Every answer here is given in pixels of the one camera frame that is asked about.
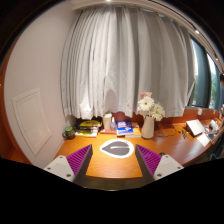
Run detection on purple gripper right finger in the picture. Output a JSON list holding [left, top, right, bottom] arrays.
[[134, 143, 185, 182]]

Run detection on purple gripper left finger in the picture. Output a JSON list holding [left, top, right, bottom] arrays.
[[43, 143, 94, 183]]

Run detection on white grey mouse pad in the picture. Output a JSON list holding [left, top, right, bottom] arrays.
[[100, 139, 134, 159]]

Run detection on dark green mug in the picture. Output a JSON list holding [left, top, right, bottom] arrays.
[[62, 126, 75, 140]]

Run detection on white ceramic vase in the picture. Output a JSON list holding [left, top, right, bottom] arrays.
[[141, 116, 154, 139]]

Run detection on yellow snack bag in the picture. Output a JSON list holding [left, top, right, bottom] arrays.
[[78, 120, 101, 129]]

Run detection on small blue bottle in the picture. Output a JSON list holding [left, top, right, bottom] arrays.
[[110, 117, 116, 131]]

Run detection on white cylindrical container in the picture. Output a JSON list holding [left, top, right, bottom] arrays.
[[103, 113, 112, 130]]

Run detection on white pink flower bouquet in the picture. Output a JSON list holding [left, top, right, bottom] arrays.
[[137, 92, 165, 121]]

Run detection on white laptop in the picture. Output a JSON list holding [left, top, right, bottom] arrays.
[[186, 119, 204, 136]]

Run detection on white paper sheet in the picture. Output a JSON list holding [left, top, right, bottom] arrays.
[[197, 134, 210, 146]]

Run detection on white sheer curtain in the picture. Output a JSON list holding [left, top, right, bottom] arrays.
[[61, 5, 195, 119]]

